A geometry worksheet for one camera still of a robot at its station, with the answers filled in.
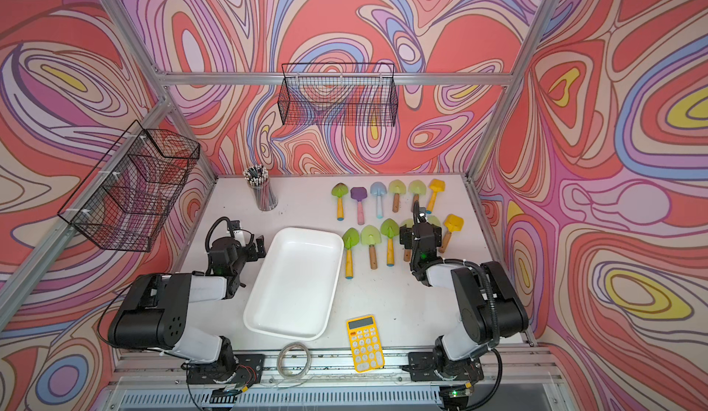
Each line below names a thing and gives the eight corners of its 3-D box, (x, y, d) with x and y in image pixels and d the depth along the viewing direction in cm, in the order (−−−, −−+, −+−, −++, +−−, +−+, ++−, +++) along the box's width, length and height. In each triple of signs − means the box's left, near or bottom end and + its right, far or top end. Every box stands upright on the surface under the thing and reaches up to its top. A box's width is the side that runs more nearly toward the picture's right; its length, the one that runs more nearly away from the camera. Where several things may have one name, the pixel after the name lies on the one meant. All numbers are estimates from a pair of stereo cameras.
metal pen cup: (255, 211, 110) (240, 181, 96) (260, 195, 115) (247, 164, 102) (276, 211, 110) (264, 181, 96) (279, 195, 115) (269, 164, 102)
